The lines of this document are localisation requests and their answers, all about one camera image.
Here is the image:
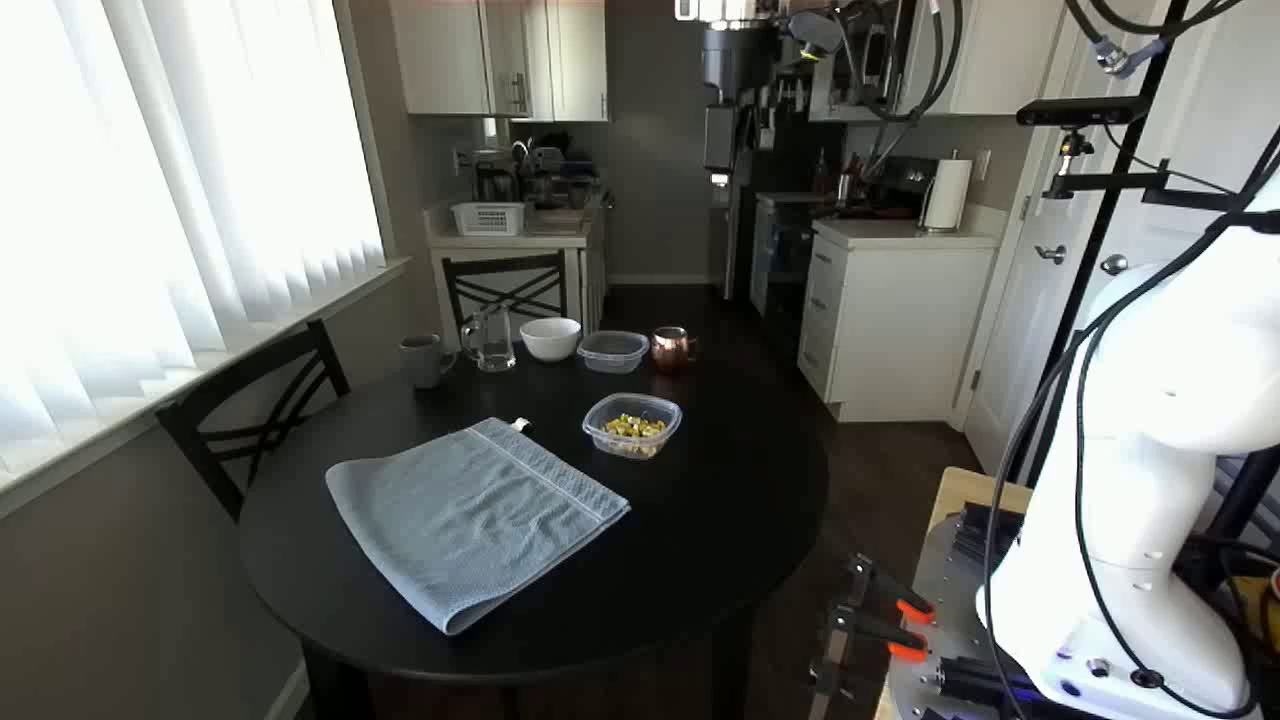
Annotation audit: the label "white kitchen island cabinet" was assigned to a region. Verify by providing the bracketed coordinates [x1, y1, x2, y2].
[794, 216, 1004, 427]

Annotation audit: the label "white upper wall cabinets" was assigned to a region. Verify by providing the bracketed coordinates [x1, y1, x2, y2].
[384, 0, 611, 129]
[805, 0, 1073, 124]

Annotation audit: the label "dark kitchen appliance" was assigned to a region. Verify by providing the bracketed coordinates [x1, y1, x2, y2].
[472, 129, 606, 216]

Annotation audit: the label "white kitchen counter cabinet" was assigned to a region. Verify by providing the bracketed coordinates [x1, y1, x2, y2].
[419, 197, 611, 337]

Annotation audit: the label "white door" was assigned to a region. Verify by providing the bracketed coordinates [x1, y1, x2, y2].
[955, 0, 1280, 476]

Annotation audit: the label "robot base platform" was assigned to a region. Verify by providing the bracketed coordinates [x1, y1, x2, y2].
[872, 466, 1055, 720]

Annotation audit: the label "clear plastic food container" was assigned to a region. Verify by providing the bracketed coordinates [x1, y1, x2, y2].
[581, 387, 689, 466]

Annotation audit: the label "black camera stand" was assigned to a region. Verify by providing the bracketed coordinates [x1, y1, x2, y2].
[992, 0, 1280, 488]

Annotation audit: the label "copper mug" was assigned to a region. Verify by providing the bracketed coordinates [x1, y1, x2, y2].
[649, 319, 701, 378]

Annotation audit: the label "white vertical window blinds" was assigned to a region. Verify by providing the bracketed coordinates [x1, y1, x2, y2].
[0, 0, 392, 466]

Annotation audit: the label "orange handled black clamp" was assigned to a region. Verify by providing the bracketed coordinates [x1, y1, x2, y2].
[812, 607, 936, 687]
[834, 554, 941, 633]

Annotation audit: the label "white paper towel roll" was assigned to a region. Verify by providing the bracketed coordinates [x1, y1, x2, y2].
[918, 158, 976, 236]

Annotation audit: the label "glass cup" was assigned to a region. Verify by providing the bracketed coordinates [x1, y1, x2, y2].
[458, 302, 521, 378]

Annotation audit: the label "blue folded towel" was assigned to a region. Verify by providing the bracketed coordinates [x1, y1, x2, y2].
[320, 411, 637, 641]

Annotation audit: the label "white plastic dish bin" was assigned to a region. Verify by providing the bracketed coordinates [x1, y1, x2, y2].
[447, 197, 528, 244]

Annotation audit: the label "black wooden chair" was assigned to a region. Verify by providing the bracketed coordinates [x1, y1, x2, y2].
[440, 250, 573, 337]
[153, 318, 351, 525]

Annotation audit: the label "yellow candies pile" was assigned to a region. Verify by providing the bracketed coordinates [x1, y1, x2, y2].
[600, 408, 670, 453]

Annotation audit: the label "dark grey mug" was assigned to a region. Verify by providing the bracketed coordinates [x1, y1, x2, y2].
[397, 334, 455, 394]

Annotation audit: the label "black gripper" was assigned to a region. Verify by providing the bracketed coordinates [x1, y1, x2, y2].
[701, 20, 773, 107]

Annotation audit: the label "black bar camera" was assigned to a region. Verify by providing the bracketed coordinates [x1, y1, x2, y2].
[1012, 93, 1151, 132]

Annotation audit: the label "white ceramic bowl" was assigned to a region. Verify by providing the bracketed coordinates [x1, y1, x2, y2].
[516, 314, 586, 364]

